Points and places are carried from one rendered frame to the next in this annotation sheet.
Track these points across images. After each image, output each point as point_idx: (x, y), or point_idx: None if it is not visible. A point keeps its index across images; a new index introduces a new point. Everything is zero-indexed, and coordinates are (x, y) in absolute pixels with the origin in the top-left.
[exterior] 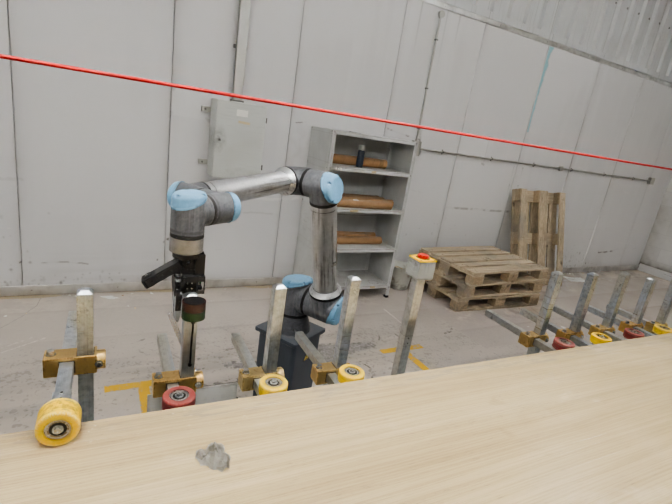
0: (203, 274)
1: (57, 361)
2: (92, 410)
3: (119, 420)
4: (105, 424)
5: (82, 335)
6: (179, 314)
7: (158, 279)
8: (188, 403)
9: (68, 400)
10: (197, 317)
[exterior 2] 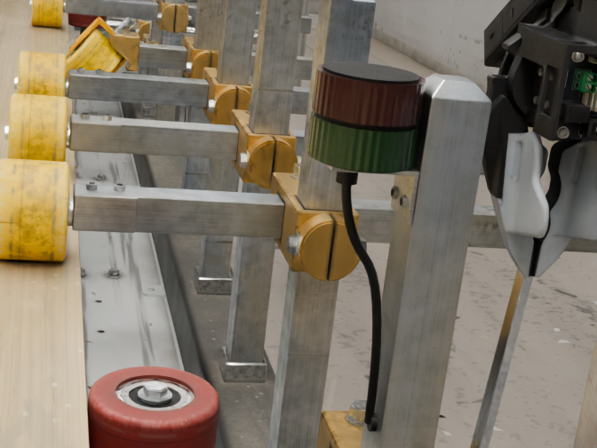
0: (594, 44)
1: (277, 188)
2: (282, 399)
3: (61, 313)
4: (52, 298)
5: (307, 132)
6: (501, 220)
7: (503, 30)
8: (96, 409)
9: (56, 172)
10: (313, 132)
